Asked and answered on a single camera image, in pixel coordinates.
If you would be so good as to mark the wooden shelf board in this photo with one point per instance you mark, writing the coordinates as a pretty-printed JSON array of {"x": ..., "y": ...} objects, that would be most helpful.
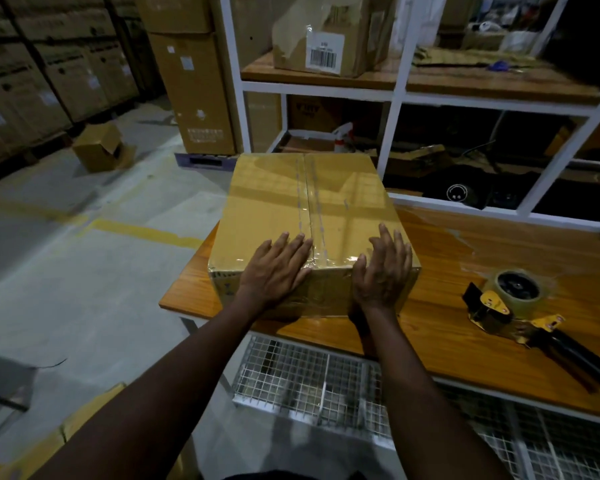
[{"x": 480, "y": 82}]

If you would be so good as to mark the black monitor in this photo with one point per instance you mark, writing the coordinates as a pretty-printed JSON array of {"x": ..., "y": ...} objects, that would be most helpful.
[{"x": 590, "y": 44}]

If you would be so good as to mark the yellow-brown cardboard box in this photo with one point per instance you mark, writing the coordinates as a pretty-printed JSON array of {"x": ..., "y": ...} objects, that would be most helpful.
[{"x": 270, "y": 204}]

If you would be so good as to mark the blue pallet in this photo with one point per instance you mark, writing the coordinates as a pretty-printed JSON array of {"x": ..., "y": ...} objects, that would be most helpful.
[{"x": 200, "y": 160}]

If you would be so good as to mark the taped box with barcode label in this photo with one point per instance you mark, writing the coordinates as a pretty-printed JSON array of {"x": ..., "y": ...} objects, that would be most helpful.
[{"x": 295, "y": 39}]

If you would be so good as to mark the tall plain cardboard box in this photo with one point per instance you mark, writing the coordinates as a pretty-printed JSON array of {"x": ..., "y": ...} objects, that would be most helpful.
[{"x": 262, "y": 119}]

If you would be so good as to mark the black round-logo device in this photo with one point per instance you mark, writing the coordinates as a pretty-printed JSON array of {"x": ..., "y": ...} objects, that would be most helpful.
[{"x": 457, "y": 193}]

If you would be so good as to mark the wide brown cardboard box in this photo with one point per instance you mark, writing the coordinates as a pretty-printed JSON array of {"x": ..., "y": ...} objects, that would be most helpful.
[{"x": 175, "y": 12}]

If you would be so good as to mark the white spray bottle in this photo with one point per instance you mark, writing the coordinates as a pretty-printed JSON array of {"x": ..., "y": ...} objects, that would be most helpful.
[{"x": 342, "y": 139}]

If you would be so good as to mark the yellow black tape dispenser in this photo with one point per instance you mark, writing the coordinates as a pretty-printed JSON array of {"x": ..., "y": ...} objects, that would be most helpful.
[{"x": 495, "y": 302}]

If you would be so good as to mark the person's left hand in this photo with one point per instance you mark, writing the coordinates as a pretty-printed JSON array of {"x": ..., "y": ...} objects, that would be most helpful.
[{"x": 275, "y": 274}]

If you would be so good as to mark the yellow cardboard box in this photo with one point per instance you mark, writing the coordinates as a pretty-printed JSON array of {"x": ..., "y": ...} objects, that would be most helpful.
[{"x": 92, "y": 409}]

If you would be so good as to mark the person's right forearm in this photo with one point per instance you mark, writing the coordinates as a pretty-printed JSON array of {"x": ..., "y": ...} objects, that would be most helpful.
[{"x": 420, "y": 409}]

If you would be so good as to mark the wall of stacked cartons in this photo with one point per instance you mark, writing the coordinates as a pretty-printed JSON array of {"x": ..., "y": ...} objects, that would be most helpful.
[{"x": 30, "y": 84}]

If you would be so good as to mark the dark-legged table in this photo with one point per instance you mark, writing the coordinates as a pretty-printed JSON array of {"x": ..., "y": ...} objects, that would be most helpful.
[{"x": 5, "y": 379}]

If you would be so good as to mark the white metal shelf frame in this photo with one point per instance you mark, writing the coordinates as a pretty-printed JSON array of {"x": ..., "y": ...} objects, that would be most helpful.
[{"x": 320, "y": 87}]

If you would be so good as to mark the flattened cardboard sheet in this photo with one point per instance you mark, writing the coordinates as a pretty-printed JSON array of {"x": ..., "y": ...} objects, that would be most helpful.
[{"x": 455, "y": 57}]

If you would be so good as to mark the person's left forearm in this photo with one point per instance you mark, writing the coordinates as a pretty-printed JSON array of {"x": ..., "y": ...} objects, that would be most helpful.
[{"x": 155, "y": 409}]

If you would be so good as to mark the person's right hand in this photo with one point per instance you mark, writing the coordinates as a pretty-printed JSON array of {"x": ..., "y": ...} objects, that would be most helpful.
[{"x": 382, "y": 279}]

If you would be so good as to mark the blue scissors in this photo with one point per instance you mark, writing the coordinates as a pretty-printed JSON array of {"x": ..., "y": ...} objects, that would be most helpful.
[{"x": 499, "y": 66}]

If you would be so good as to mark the orange wooden table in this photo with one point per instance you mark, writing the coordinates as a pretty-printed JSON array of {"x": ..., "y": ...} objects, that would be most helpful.
[{"x": 455, "y": 334}]

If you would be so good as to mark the printed brown cardboard box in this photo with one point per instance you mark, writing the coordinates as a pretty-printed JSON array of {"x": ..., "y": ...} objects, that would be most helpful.
[{"x": 310, "y": 112}]

